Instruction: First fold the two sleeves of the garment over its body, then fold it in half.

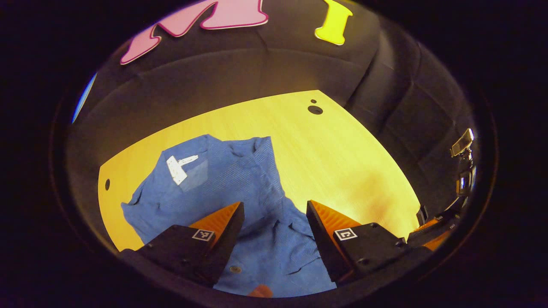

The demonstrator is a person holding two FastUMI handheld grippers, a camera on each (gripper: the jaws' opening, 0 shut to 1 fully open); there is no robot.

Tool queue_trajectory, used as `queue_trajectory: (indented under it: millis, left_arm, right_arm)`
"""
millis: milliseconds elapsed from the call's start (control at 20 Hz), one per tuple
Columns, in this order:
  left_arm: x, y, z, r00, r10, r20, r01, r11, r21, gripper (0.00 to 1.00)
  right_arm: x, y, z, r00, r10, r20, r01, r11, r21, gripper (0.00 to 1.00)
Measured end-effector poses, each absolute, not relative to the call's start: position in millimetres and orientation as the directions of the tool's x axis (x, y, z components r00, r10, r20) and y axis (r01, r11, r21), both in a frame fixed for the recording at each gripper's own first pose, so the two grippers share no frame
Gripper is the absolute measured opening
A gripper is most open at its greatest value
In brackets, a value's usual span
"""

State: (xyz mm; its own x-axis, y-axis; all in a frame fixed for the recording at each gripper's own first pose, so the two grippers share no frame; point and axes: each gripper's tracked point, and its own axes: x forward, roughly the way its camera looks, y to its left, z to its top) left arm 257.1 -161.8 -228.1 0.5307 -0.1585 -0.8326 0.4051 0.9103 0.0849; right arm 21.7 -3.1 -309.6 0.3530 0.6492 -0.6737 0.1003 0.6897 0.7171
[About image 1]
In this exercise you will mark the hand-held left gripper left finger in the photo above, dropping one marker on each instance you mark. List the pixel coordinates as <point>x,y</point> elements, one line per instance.
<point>227,248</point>

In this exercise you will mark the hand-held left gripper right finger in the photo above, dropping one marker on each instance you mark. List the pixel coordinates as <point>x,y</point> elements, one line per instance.
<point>321,241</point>

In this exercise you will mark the blue button shirt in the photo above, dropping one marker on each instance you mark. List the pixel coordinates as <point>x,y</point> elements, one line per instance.
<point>239,179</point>

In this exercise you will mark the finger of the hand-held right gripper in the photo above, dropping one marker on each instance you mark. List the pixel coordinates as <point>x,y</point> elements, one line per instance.
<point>436,244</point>

